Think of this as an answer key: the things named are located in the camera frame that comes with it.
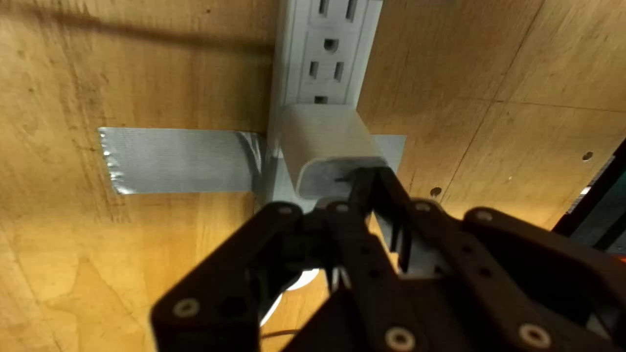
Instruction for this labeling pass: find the white power strip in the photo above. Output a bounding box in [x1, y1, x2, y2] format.
[261, 0, 383, 186]

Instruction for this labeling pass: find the grey tape strip near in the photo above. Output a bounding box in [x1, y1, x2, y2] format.
[95, 125, 406, 198]

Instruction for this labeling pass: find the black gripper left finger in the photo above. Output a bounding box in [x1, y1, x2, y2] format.
[322, 168, 388, 274]

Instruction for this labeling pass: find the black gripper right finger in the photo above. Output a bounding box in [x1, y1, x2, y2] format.
[373, 170, 449, 274]

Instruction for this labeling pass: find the white charger head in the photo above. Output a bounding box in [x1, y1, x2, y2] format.
[279, 104, 385, 200]

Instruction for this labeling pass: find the white power cable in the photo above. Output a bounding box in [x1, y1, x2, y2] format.
[255, 266, 322, 329]

